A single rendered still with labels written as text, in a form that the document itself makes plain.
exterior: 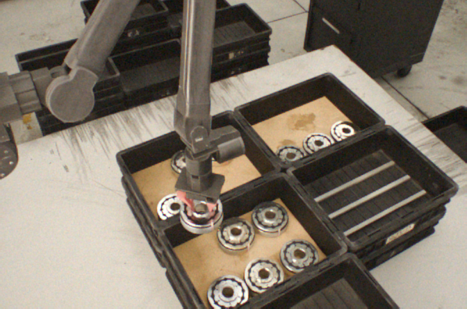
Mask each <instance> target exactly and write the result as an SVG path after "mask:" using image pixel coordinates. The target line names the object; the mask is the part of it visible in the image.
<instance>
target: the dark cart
mask: <svg viewBox="0 0 467 309"><path fill-rule="evenodd" d="M443 2H444V0H310V3H309V12H308V17H307V23H306V32H305V37H304V47H303V49H304V50H305V51H306V52H307V53H309V52H312V51H315V50H318V49H322V48H325V47H328V46H331V45H335V46H336V47H337V48H338V49H340V50H341V51H342V52H343V53H344V54H345V55H346V56H347V57H348V58H349V59H350V60H352V61H353V62H354V63H355V64H356V65H357V66H358V67H360V68H361V69H362V70H363V71H364V72H365V73H367V75H369V77H371V79H374V78H378V77H380V76H383V75H386V74H389V73H391V72H395V71H397V75H398V76H400V77H402V78H403V77H405V76H406V75H407V74H408V73H409V72H410V71H411V68H412V65H415V64H417V63H419V62H422V61H423V58H424V55H425V52H426V50H427V46H428V44H429V41H430V38H431V36H432V32H433V30H434V27H435V24H436V21H437V19H438V16H439V13H440V11H441V7H442V5H443Z"/></svg>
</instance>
